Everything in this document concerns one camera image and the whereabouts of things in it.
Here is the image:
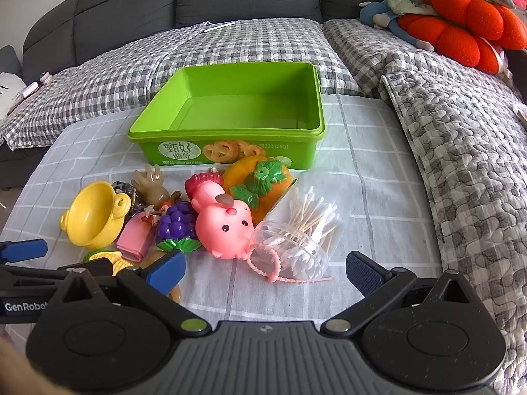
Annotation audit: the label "orange toy pumpkin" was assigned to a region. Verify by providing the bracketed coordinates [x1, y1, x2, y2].
[222, 156, 295, 225]

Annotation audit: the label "grey patchwork quilt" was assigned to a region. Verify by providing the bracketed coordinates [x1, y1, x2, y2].
[322, 18, 527, 379]

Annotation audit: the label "white pillow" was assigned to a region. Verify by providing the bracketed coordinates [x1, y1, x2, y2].
[0, 72, 25, 120]

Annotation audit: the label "yellow toy pot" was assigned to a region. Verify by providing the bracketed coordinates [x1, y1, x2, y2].
[60, 181, 131, 250]

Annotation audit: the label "green plastic box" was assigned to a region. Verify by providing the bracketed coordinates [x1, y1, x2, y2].
[127, 63, 327, 170]

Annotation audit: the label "clear cotton swab jar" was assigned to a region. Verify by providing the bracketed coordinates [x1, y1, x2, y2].
[251, 171, 350, 284]

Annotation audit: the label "orange pumpkin cushion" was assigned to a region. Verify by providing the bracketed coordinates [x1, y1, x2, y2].
[397, 0, 527, 75]

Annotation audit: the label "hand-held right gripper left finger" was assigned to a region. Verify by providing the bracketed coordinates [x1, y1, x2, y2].
[39, 250, 210, 336]

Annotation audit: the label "small red mushroom figure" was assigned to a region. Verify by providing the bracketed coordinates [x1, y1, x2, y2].
[142, 201, 169, 227]

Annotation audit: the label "pink plastic block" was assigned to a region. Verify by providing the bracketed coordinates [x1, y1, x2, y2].
[116, 213, 159, 263]

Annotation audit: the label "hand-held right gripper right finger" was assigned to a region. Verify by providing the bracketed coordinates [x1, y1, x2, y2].
[321, 251, 490, 336]

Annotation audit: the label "pink silicone cable tie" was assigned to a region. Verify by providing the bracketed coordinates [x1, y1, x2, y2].
[247, 244, 333, 284]

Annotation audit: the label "grey checkered blanket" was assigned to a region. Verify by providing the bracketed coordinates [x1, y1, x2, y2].
[0, 18, 363, 151]

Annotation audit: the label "light grid bed sheet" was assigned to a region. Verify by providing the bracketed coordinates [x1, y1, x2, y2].
[0, 92, 443, 326]

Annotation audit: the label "leopard print hair claw clip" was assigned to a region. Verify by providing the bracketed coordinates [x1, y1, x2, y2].
[111, 181, 136, 215]

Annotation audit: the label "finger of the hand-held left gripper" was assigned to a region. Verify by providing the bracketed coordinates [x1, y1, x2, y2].
[0, 265, 67, 293]
[0, 239, 49, 264]

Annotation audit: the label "blue plush toy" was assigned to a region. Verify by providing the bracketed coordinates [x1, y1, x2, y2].
[359, 0, 437, 52]

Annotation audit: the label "yellow toy corn green husk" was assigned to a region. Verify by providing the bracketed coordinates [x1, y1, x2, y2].
[83, 248, 136, 276]

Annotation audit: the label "purple toy grapes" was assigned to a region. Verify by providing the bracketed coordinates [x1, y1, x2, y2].
[155, 201, 202, 253]

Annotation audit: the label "grey sofa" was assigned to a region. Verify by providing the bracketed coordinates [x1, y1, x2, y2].
[22, 0, 404, 68]

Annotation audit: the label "white pink flat packet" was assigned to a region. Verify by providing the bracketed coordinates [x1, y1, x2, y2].
[14, 81, 41, 105]

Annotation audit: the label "red toy tomato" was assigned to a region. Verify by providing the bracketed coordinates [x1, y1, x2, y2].
[184, 172, 256, 260]

